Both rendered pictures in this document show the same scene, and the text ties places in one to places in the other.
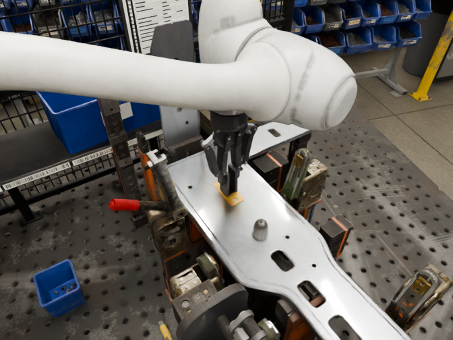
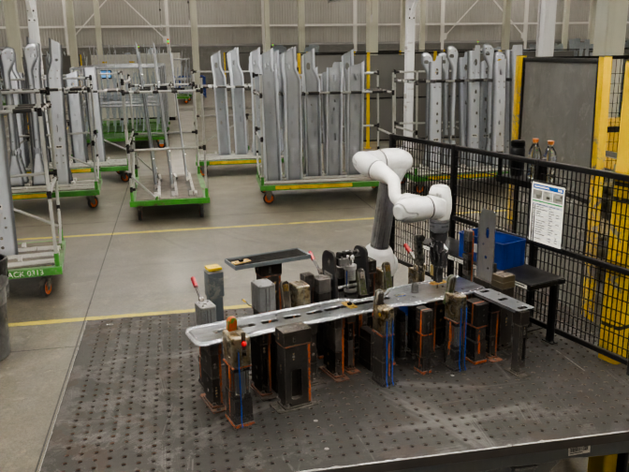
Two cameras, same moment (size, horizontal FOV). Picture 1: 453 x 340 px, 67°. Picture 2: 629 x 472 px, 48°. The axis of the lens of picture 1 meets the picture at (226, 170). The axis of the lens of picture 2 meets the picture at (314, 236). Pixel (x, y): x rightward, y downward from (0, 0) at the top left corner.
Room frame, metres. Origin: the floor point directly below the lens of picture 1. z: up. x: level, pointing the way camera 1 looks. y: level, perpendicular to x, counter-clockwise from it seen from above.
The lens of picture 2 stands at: (0.32, -3.13, 2.06)
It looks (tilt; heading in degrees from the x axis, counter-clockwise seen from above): 15 degrees down; 96
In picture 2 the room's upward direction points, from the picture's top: 1 degrees counter-clockwise
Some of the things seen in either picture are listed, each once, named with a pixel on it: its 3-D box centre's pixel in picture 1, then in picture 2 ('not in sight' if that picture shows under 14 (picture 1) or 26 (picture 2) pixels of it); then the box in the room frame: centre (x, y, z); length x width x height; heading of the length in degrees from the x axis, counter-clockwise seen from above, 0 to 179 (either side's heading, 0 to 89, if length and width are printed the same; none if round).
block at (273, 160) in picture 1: (265, 195); (475, 331); (0.73, -0.12, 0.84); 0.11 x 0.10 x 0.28; 123
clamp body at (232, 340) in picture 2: not in sight; (239, 377); (-0.21, -0.73, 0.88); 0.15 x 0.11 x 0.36; 123
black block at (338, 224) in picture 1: (323, 259); (424, 340); (0.50, -0.25, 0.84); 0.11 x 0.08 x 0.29; 123
